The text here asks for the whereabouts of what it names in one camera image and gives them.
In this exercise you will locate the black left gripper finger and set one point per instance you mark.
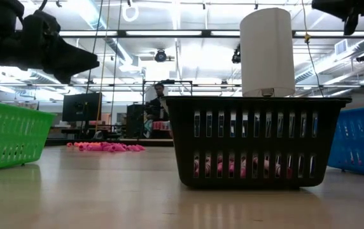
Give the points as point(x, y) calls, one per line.
point(77, 62)

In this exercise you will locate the black background monitor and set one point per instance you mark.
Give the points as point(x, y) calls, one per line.
point(81, 106)

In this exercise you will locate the black computer cabinet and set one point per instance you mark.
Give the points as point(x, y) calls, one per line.
point(135, 121)

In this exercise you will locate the pink foam earplug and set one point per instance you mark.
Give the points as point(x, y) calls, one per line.
point(105, 143)
point(120, 148)
point(70, 144)
point(109, 148)
point(82, 147)
point(136, 148)
point(95, 148)

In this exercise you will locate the round black ceiling spotlight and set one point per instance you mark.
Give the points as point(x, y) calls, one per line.
point(160, 56)

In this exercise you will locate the person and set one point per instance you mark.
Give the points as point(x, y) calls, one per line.
point(156, 108)

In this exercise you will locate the white shade wooden table lamp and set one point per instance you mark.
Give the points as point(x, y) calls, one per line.
point(266, 51)

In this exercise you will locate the green plastic basket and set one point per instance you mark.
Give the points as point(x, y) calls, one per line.
point(10, 136)

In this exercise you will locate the pink box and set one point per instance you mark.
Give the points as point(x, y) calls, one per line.
point(161, 125)

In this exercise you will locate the blue plastic basket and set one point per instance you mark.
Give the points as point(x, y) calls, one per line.
point(360, 140)

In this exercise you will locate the black plastic basket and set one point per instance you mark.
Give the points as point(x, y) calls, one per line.
point(258, 143)

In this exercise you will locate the black ceiling camera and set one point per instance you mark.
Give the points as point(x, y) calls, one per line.
point(236, 55)

